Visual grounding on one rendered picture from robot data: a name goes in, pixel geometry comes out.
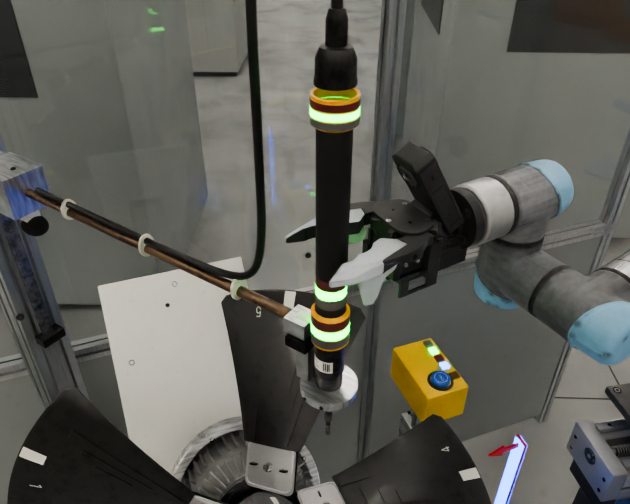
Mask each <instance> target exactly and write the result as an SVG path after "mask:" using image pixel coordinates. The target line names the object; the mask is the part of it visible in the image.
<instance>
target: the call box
mask: <svg viewBox="0 0 630 504"><path fill-rule="evenodd" d="M426 340H430V341H431V342H432V343H433V346H432V347H436V348H437V350H438V351H439V353H438V354H441V355H442V356H443V357H444V361H447V363H448V364H449V365H450V368H448V369H445V370H443V369H442V368H441V366H440V365H439V363H441V362H444V361H441V362H437V361H436V360H435V359H434V355H437V354H434V355H431V353H430V352H429V351H428V348H431V347H428V348H426V347H425V345H424V344H423V341H426ZM436 371H444V372H445V373H447V374H448V375H449V373H451V372H454V371H456V369H455V368H454V367H453V366H452V364H451V363H450V362H449V360H448V359H447V358H446V357H445V355H444V354H443V353H442V352H441V350H440V349H439V348H438V346H437V345H436V344H435V343H434V341H433V340H432V339H431V338H429V339H425V340H421V341H418V342H414V343H411V344H407V345H403V346H400V347H396V348H394V349H393V356H392V365H391V377H392V378H393V380H394V381H395V383H396V385H397V386H398V388H399V389H400V391H401V392H402V394H403V395H404V397H405V399H406V400H407V402H408V403H409V405H410V406H411V408H412V409H413V411H414V412H415V414H416V416H417V417H418V419H419V420H420V422H422V421H423V420H425V419H426V418H428V417H429V416H431V415H432V414H435V415H438V416H441V417H442V418H443V419H444V420H445V419H448V418H451V417H454V416H457V415H460V414H462V413H463V410H464V405H465V401H466V397H467V392H468V388H469V387H468V385H467V384H466V382H465V381H464V380H463V378H462V377H461V376H460V378H459V379H456V380H453V379H452V378H451V377H450V379H451V381H450V384H449V386H448V387H445V388H439V387H436V386H435V385H433V384H432V382H431V376H432V375H431V374H433V373H434V372H436ZM456 372H457V371H456ZM457 373H458V372H457ZM458 374H459V373H458ZM449 376H450V375H449Z"/></svg>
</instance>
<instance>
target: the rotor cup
mask: <svg viewBox="0 0 630 504"><path fill-rule="evenodd" d="M297 494H298V493H297V491H296V490H295V497H291V496H284V495H281V494H277V493H274V492H270V491H267V490H263V489H260V488H256V487H253V486H249V485H248V484H246V481H245V476H244V477H242V478H240V479H238V480H236V481H235V482H233V483H232V484H231V485H230V486H229V487H227V488H226V490H225V491H224V492H223V493H222V494H221V496H220V497H219V499H218V500H220V501H222V502H225V503H228V504H274V503H273V502H272V500H271V499H270V497H275V498H276V499H277V501H278V502H279V504H299V503H298V501H297V498H296V495H297Z"/></svg>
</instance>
